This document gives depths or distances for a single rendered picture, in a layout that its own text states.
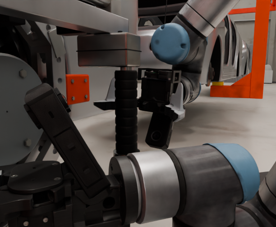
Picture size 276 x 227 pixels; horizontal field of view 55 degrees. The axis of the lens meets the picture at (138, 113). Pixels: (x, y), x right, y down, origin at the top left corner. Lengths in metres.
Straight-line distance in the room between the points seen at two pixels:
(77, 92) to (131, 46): 0.28
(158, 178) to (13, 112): 0.18
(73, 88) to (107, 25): 0.27
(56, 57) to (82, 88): 0.11
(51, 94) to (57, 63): 0.37
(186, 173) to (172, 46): 0.29
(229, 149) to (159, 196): 0.11
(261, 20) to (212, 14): 3.34
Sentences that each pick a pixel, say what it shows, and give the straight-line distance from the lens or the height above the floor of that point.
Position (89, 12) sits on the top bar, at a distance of 0.37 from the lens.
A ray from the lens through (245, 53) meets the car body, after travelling 9.14.
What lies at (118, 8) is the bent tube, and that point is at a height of 0.99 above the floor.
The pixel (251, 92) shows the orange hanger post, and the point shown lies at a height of 0.61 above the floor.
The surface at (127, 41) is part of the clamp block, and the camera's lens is 0.39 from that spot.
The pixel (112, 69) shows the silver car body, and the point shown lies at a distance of 0.98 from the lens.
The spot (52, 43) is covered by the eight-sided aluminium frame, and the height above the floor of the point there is 0.95.
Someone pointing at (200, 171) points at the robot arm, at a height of 0.79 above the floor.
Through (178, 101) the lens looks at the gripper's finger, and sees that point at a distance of 0.43.
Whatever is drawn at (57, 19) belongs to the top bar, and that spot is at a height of 0.95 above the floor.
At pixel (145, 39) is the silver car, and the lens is 2.78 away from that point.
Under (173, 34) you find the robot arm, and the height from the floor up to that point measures 0.96.
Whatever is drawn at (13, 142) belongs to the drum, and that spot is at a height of 0.81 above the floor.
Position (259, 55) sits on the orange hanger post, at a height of 1.09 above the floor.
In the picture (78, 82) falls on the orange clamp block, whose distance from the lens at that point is 0.65.
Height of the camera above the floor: 0.90
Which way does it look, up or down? 9 degrees down
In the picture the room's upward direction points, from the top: straight up
